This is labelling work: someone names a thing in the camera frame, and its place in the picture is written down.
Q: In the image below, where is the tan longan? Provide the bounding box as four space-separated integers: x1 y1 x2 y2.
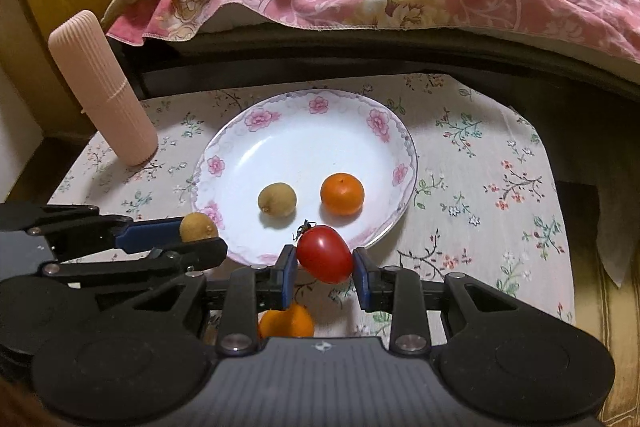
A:
179 212 218 243
257 182 297 218

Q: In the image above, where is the pink ribbed cylindrical container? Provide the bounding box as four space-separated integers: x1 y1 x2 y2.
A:
48 10 158 166

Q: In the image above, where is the white floral plate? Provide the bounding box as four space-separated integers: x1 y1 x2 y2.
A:
191 90 418 267

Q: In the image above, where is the oval cherry tomato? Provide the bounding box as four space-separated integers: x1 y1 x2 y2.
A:
295 221 354 284

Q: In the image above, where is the smooth orange tangerine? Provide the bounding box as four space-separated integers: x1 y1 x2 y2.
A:
258 303 314 339

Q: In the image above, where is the dark bed frame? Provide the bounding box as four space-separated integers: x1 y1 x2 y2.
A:
110 24 639 185

